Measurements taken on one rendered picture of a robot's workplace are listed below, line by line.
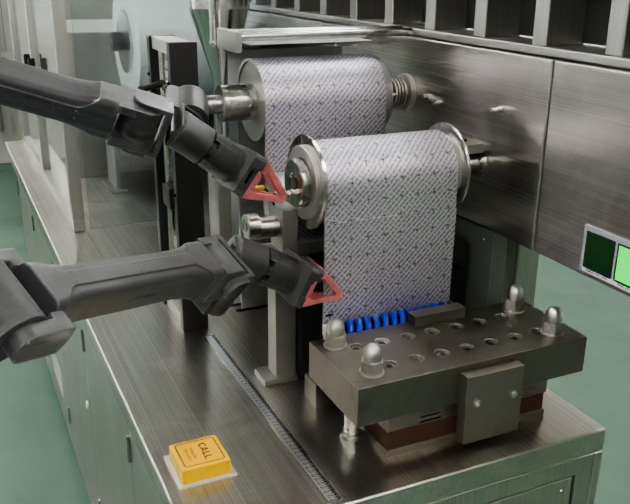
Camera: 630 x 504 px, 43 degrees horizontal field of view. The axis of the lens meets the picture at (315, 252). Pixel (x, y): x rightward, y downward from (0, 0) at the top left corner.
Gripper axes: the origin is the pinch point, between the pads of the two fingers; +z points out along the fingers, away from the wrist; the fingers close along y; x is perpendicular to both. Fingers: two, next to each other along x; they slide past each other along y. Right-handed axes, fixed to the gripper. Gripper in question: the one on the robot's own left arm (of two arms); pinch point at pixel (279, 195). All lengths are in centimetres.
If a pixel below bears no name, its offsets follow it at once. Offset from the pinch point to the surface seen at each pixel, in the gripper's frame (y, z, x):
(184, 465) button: 18.4, 0.7, -38.2
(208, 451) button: 16.6, 3.9, -35.7
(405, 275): 7.2, 23.4, 0.3
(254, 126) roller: -22.8, 0.1, 8.3
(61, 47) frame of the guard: -95, -22, 3
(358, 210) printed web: 7.3, 9.1, 4.6
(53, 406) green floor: -169, 55, -109
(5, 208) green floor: -443, 59, -99
